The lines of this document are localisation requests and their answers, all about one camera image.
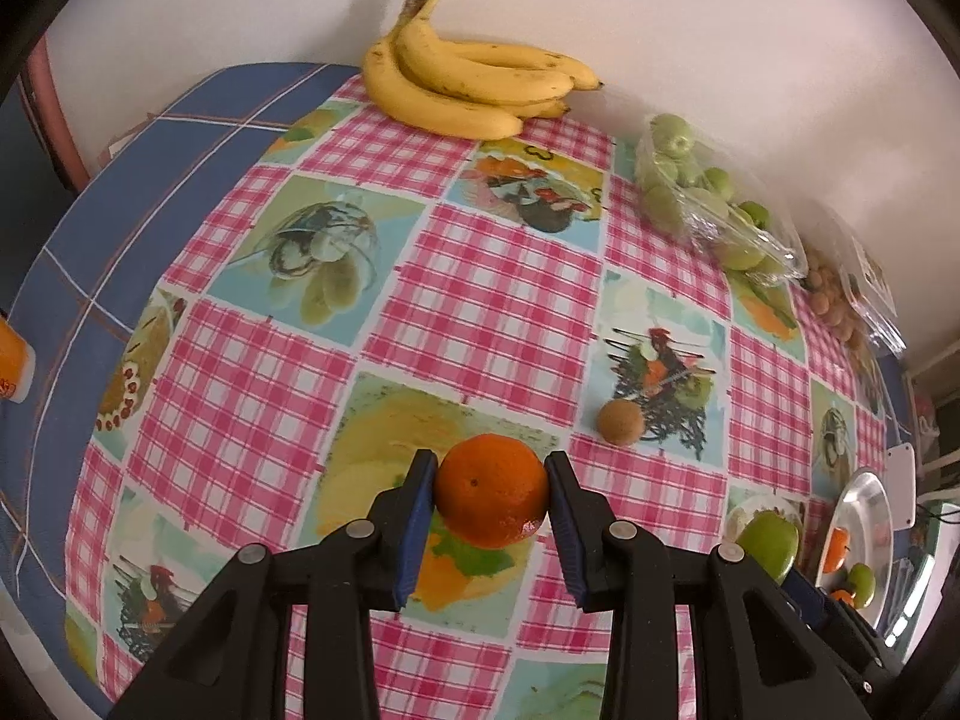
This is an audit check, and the green mango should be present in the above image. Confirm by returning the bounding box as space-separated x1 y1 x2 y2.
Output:
846 562 877 610
736 511 800 585

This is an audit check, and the orange tangerine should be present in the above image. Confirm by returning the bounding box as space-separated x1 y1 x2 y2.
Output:
434 434 548 550
822 527 850 574
830 589 856 608

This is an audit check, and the silver metal plate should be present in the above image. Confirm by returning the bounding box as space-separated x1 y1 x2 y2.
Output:
814 468 893 628

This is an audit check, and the white rectangular device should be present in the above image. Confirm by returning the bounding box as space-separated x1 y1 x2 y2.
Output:
884 442 916 532

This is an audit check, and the white side shelf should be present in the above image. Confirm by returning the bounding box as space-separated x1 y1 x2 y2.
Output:
907 340 958 505

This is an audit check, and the brown kiwi far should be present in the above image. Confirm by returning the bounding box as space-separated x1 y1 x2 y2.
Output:
596 398 646 445

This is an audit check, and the clear box of longans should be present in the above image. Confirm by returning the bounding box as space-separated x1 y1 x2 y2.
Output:
800 226 907 358

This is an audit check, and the clear tray of green apples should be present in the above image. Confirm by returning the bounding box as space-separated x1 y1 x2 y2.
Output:
635 112 807 286

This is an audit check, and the yellow banana bunch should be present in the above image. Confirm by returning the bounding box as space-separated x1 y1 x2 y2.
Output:
361 0 602 140

